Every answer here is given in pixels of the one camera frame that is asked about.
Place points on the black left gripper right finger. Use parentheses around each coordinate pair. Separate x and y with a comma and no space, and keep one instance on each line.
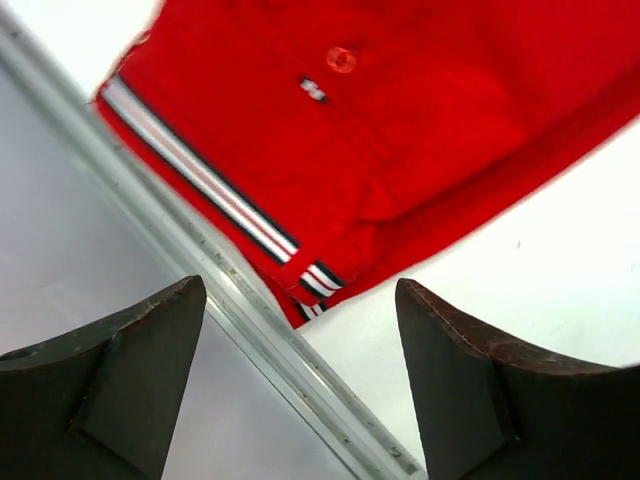
(490,405)

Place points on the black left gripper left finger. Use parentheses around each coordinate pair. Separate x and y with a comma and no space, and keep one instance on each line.
(102,401)

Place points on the red trousers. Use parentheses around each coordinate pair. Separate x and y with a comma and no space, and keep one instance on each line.
(338,143)

